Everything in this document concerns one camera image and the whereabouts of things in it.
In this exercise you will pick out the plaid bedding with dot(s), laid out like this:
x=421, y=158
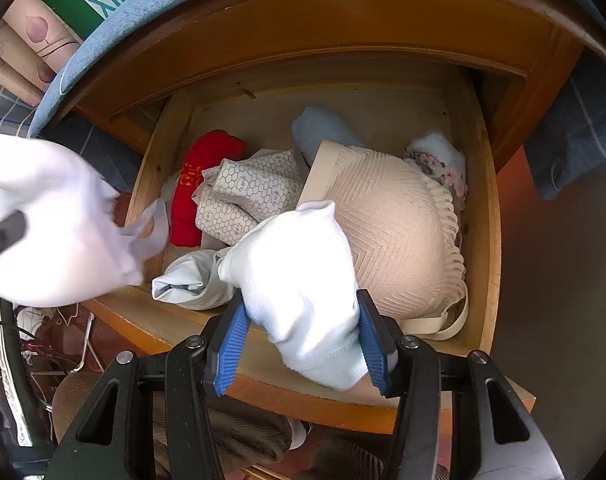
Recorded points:
x=3, y=105

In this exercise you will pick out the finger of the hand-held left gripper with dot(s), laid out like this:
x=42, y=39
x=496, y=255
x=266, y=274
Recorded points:
x=3, y=237

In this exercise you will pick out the smooth white sock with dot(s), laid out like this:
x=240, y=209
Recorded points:
x=293, y=280

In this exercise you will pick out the honeycomb patterned underwear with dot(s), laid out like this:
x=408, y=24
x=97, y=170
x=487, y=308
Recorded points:
x=248, y=185

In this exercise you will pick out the floral white underwear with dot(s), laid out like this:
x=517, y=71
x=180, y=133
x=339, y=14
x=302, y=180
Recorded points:
x=438, y=152

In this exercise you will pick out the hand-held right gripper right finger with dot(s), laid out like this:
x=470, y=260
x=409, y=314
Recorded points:
x=373, y=345

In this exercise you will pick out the red underwear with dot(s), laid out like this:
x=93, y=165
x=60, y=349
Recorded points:
x=203, y=160

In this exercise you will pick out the small white cloth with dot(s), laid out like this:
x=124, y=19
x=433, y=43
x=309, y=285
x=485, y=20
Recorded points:
x=299, y=434

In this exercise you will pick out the light blue sock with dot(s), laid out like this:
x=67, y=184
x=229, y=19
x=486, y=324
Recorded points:
x=318, y=130

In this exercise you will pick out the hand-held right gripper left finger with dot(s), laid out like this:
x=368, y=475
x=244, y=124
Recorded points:
x=233, y=340

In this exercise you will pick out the beige bra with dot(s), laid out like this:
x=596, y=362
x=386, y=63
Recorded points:
x=398, y=230

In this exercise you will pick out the wooden drawer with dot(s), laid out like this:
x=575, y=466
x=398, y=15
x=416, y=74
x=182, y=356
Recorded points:
x=183, y=325

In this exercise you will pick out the wooden nightstand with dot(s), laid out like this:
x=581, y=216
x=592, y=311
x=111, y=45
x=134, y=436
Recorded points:
x=333, y=35

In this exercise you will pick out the pale blue underwear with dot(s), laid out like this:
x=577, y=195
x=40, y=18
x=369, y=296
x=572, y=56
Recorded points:
x=188, y=275

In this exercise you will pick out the blue cloth cover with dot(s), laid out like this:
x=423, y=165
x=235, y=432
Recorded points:
x=148, y=5

